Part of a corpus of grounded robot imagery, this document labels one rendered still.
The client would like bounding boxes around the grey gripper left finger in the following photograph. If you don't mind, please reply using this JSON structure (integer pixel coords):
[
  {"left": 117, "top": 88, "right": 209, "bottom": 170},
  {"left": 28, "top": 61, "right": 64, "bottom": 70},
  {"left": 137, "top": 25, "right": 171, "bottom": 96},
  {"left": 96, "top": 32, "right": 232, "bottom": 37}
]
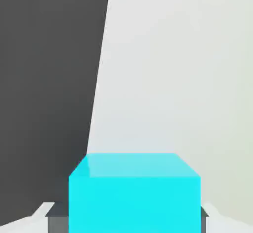
[{"left": 0, "top": 201, "right": 70, "bottom": 233}]

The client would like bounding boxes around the small cyan cube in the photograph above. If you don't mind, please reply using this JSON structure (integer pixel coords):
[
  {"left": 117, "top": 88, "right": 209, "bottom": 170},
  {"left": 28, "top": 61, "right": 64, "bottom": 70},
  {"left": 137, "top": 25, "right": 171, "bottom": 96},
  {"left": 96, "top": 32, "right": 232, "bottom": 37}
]
[{"left": 68, "top": 152, "right": 202, "bottom": 233}]

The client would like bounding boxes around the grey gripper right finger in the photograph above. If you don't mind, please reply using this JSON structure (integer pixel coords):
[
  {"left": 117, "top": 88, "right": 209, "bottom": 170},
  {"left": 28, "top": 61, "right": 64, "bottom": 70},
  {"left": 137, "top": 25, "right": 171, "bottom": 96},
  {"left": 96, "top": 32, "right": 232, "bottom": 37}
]
[{"left": 200, "top": 202, "right": 253, "bottom": 233}]

